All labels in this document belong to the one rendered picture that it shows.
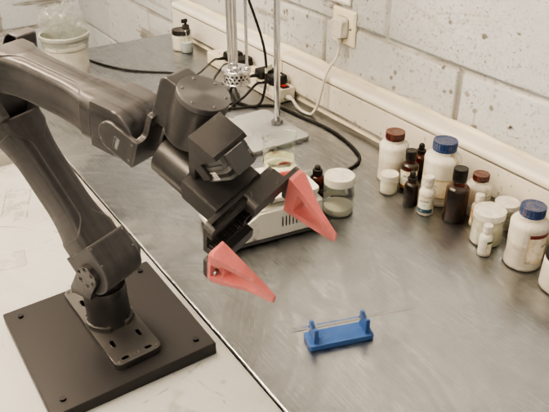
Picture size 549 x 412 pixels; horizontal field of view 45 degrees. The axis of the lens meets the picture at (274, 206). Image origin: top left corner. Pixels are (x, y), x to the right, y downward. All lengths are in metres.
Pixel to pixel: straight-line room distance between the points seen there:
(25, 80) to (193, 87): 0.25
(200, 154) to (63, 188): 0.32
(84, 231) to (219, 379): 0.27
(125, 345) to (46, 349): 0.11
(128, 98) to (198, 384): 0.41
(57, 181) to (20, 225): 0.44
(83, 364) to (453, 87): 0.91
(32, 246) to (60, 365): 0.35
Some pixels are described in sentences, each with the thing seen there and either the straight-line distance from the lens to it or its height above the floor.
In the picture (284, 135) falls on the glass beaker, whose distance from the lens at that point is 1.24.
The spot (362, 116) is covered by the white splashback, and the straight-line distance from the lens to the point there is 1.61.
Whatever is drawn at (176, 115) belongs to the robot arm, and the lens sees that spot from 0.69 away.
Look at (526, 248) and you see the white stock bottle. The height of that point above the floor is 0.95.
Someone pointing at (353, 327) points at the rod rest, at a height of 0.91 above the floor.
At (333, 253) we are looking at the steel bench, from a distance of 1.19.
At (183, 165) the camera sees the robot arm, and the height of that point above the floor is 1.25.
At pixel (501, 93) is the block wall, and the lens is 1.37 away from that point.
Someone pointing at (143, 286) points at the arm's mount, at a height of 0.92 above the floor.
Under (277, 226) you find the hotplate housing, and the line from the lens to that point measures 1.20.
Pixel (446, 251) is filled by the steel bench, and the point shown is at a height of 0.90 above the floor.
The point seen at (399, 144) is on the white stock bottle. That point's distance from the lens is 1.39.
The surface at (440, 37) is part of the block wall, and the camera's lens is 1.45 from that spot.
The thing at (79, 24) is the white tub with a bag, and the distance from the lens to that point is 2.03.
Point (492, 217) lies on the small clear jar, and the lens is 1.22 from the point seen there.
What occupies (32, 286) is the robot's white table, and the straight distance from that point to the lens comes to 1.18.
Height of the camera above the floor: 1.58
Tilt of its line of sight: 31 degrees down
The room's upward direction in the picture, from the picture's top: straight up
